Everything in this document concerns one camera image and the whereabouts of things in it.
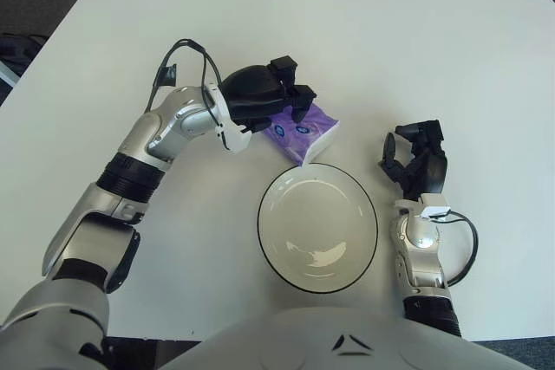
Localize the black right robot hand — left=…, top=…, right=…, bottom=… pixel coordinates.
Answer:
left=375, top=119, right=448, bottom=203

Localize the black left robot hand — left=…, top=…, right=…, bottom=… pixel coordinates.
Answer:
left=220, top=55, right=317, bottom=133

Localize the purple tissue paper pack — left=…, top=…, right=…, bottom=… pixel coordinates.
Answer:
left=262, top=103, right=342, bottom=167

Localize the white plate with black rim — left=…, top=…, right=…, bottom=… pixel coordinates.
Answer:
left=257, top=162, right=379, bottom=294

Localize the grey robot torso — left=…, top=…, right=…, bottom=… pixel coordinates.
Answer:
left=160, top=305, right=555, bottom=370

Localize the black bag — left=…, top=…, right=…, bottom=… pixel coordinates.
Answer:
left=0, top=33, right=49, bottom=75

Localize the white furniture panel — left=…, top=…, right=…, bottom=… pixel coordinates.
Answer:
left=0, top=60, right=21, bottom=85

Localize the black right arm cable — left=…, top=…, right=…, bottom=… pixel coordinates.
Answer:
left=435, top=209, right=480, bottom=287

